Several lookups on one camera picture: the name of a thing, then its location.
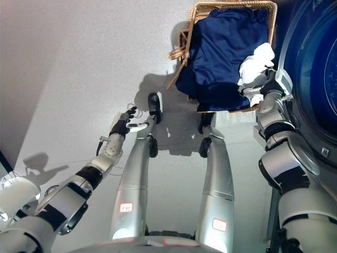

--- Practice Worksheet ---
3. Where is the white rounded shoulder cover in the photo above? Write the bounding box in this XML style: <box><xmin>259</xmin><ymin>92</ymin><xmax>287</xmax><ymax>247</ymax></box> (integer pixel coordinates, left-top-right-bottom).
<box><xmin>0</xmin><ymin>177</ymin><xmax>41</xmax><ymax>221</ymax></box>

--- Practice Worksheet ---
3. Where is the dark grey washing machine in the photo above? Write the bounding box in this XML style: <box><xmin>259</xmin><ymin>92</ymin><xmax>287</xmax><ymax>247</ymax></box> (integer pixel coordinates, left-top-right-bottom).
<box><xmin>274</xmin><ymin>0</ymin><xmax>337</xmax><ymax>191</ymax></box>

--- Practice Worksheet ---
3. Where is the grey robot torso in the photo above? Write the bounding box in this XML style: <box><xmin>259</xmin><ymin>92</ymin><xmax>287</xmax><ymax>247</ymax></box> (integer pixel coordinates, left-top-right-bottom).
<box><xmin>65</xmin><ymin>236</ymin><xmax>211</xmax><ymax>253</ymax></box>

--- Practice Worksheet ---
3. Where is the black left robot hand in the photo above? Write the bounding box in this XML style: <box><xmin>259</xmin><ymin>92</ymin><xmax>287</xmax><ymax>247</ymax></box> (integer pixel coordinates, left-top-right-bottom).
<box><xmin>108</xmin><ymin>105</ymin><xmax>150</xmax><ymax>138</ymax></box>

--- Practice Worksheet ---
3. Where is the white garment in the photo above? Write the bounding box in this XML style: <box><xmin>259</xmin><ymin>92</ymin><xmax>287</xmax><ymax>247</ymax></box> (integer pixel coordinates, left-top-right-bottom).
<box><xmin>236</xmin><ymin>42</ymin><xmax>276</xmax><ymax>106</ymax></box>

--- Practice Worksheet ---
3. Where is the woven wicker laundry basket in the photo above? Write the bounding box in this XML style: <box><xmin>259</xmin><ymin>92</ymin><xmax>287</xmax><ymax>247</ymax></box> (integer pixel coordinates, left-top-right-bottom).
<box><xmin>168</xmin><ymin>1</ymin><xmax>279</xmax><ymax>115</ymax></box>

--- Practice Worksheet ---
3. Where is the silver right robot leg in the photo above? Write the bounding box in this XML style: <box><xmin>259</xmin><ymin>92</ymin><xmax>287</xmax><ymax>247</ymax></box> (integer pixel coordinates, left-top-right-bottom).
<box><xmin>194</xmin><ymin>125</ymin><xmax>235</xmax><ymax>253</ymax></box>

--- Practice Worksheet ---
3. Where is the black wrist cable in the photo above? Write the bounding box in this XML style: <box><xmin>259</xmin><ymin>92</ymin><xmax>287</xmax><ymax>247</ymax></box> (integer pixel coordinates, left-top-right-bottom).
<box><xmin>95</xmin><ymin>135</ymin><xmax>110</xmax><ymax>157</ymax></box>

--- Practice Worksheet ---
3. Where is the navy blue garment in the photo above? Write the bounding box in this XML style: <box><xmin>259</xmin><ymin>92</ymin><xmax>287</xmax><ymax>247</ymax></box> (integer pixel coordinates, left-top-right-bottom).
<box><xmin>175</xmin><ymin>7</ymin><xmax>271</xmax><ymax>113</ymax></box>

